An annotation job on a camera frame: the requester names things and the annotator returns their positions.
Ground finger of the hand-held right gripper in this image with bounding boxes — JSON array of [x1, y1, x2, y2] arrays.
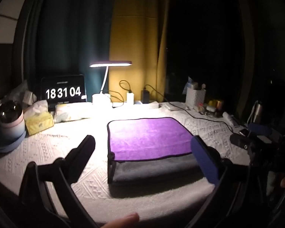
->
[[248, 123, 272, 137], [230, 134, 253, 150]]

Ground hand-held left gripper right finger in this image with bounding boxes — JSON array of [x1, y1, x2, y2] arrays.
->
[[187, 135, 252, 228]]

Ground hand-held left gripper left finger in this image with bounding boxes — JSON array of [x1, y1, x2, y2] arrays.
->
[[19, 135, 98, 228]]

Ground grey towel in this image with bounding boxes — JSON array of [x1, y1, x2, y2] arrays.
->
[[107, 152, 205, 188]]

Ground purple towel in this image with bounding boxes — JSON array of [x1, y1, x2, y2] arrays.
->
[[107, 117, 194, 163]]

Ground person's left hand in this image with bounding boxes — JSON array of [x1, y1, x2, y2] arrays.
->
[[100, 212, 140, 228]]

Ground steel thermos bottle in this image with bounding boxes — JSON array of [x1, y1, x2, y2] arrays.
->
[[252, 100, 263, 124]]

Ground white textured tablecloth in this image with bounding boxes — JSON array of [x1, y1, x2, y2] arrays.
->
[[0, 101, 254, 224]]

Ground white plastic wipes pack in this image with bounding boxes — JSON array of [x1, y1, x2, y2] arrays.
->
[[55, 102, 93, 123]]

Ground yellow tissue box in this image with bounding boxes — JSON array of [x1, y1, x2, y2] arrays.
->
[[24, 100, 55, 136]]

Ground white woven basket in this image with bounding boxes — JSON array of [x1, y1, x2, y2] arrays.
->
[[186, 87, 207, 107]]

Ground black tablet clock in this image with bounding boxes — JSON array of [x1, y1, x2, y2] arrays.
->
[[40, 74, 87, 111]]

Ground white desk lamp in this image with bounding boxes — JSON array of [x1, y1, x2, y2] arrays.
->
[[89, 61, 133, 107]]

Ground white power bank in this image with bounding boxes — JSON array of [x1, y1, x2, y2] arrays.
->
[[126, 90, 135, 105]]

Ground round pastel humidifier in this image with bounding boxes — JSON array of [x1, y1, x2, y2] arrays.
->
[[0, 100, 27, 153]]

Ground black power adapter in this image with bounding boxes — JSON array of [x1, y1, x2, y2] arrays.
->
[[141, 89, 150, 104]]

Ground crumpled plastic bag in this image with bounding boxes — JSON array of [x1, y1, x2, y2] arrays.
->
[[5, 79, 37, 106]]

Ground teal curtain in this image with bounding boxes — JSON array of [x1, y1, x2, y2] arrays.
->
[[26, 0, 116, 95]]

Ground yellow curtain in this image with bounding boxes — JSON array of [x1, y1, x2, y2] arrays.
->
[[109, 0, 170, 101]]

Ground black cable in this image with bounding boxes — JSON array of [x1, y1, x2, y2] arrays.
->
[[145, 84, 235, 133]]

